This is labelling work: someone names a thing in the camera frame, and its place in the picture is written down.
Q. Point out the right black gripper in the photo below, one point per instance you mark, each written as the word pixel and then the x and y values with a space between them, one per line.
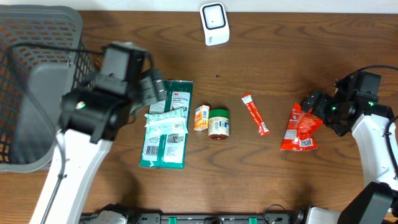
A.
pixel 319 110

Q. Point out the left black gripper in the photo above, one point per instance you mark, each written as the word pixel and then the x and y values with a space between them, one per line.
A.
pixel 155 88

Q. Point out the red snack bag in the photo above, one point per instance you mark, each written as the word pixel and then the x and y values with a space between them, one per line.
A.
pixel 299 132

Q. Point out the orange snack packet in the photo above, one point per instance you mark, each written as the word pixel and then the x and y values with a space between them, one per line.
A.
pixel 201 118

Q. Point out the green 3M gloves package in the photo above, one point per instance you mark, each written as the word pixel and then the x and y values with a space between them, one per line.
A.
pixel 168 151

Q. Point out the green lid jar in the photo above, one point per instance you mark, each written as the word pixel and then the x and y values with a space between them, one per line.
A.
pixel 218 126

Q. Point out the red instant coffee stick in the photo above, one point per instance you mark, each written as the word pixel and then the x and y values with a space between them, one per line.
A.
pixel 255 114

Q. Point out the pale green wipes pack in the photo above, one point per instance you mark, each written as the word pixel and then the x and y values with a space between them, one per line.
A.
pixel 171 122

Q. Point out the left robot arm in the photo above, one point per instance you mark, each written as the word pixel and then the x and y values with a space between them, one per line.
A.
pixel 91 116

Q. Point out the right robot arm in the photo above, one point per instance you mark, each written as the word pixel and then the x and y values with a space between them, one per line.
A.
pixel 375 137

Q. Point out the white barcode scanner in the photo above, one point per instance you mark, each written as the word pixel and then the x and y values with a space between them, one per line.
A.
pixel 215 23

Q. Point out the grey plastic mesh basket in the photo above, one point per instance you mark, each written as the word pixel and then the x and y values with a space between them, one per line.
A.
pixel 42 58

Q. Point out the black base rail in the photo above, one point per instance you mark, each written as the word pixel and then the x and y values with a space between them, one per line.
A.
pixel 110 217

